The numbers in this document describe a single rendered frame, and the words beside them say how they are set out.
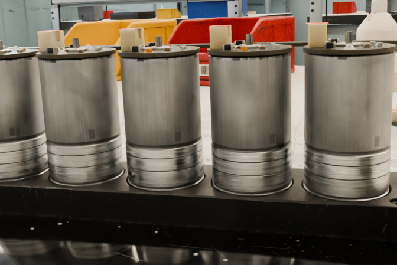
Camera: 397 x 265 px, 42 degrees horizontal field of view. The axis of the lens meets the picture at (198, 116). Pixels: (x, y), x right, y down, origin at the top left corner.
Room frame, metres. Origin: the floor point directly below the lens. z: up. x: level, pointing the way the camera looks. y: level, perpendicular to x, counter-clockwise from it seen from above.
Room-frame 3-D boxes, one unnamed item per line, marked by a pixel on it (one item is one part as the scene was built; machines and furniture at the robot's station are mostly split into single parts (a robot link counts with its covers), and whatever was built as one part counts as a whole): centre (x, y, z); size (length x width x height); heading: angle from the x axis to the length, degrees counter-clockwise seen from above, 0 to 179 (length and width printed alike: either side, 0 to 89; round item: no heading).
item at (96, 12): (3.47, 0.68, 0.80); 0.15 x 0.12 x 0.10; 168
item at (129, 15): (3.30, 0.38, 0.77); 0.24 x 0.16 x 0.04; 53
